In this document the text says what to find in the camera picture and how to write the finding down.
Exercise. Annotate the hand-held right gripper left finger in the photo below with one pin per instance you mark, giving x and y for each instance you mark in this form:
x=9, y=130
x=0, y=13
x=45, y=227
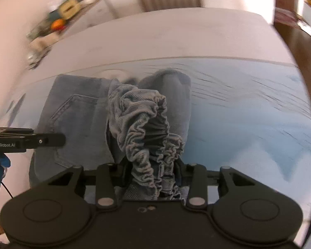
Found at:
x=106, y=179

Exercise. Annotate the orange object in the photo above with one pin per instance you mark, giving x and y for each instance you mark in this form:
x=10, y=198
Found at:
x=57, y=24

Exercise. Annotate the yellow box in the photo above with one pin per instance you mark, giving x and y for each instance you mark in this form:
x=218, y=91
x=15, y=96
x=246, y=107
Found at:
x=68, y=7

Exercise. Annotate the white side cabinet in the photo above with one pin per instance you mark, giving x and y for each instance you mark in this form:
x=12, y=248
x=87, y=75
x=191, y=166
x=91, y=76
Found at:
x=93, y=15

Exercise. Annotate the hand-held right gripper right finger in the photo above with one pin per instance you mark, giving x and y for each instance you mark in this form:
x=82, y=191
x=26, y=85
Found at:
x=197, y=181

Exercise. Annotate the light blue denim jeans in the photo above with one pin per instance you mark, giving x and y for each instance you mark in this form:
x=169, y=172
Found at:
x=75, y=122

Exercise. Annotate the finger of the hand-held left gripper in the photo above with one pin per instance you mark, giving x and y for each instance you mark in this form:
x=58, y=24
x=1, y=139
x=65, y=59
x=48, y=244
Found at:
x=49, y=140

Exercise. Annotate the grey elastic waist pants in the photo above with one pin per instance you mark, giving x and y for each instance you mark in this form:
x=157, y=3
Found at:
x=134, y=109

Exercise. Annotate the white and blue printed tablecloth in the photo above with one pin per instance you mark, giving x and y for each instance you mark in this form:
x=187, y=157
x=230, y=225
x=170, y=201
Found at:
x=223, y=109

